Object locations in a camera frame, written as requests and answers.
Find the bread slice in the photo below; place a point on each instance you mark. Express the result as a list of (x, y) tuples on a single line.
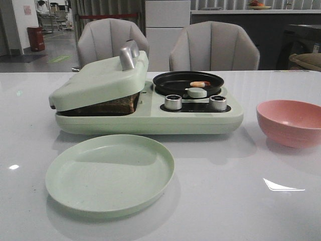
[(121, 106)]

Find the orange toy shrimp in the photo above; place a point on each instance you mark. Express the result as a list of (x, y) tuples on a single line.
[(199, 84)]

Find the green breakfast maker lid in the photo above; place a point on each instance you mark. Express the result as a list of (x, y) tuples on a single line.
[(104, 80)]

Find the pink bowl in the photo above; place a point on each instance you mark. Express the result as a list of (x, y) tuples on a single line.
[(291, 123)]

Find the green breakfast maker base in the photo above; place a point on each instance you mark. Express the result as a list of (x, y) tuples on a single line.
[(151, 118)]

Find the left silver control knob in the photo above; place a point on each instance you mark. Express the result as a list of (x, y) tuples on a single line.
[(173, 102)]

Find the silver control knob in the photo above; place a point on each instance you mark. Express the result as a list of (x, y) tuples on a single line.
[(173, 102), (217, 103)]

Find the black round frying pan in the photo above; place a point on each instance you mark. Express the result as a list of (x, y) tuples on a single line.
[(178, 82)]

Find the right silver control knob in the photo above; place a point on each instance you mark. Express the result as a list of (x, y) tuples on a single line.
[(217, 103)]

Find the light green plate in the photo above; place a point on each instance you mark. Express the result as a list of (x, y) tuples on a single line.
[(110, 176)]

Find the right grey chair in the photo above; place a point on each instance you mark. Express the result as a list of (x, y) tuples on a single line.
[(214, 46)]

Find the grey chair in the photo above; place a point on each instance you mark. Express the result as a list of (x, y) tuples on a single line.
[(214, 46), (102, 39)]

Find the left grey chair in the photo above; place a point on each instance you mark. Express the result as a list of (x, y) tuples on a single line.
[(102, 39)]

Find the white cabinet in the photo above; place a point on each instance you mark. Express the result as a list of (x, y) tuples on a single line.
[(164, 21)]

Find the dark counter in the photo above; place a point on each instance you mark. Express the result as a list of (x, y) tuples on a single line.
[(265, 28)]

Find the fruit plate on counter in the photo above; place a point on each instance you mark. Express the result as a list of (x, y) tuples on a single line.
[(256, 5)]

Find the tan cushion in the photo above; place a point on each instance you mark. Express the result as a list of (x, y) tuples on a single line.
[(308, 61)]

